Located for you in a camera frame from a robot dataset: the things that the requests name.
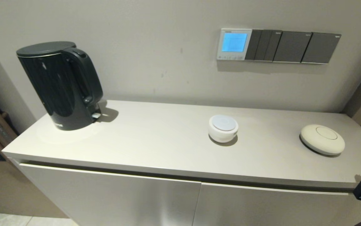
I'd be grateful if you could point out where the white wall thermostat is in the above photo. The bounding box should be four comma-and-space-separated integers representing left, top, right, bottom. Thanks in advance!
217, 29, 253, 61

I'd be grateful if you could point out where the light grey sideboard cabinet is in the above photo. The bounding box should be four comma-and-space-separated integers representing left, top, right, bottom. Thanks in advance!
2, 100, 361, 226

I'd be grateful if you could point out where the small white round speaker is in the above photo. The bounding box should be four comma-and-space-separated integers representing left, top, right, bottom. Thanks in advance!
209, 115, 239, 143

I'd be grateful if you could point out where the black electric kettle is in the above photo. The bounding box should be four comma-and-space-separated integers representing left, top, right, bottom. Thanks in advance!
16, 41, 104, 131

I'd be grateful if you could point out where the cream flat round device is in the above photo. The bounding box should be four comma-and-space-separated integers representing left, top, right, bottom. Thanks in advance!
300, 124, 346, 156

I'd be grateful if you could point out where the grey triple wall switch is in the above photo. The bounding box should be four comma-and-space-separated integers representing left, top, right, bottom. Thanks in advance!
245, 30, 283, 62

